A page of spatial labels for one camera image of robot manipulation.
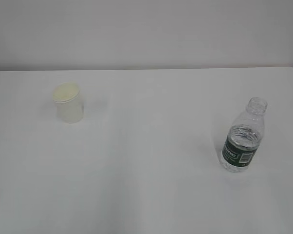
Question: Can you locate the white paper cup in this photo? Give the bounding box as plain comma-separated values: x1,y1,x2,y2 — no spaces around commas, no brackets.
53,82,84,124

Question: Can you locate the clear plastic water bottle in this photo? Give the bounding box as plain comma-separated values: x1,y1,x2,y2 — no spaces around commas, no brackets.
219,97,268,173

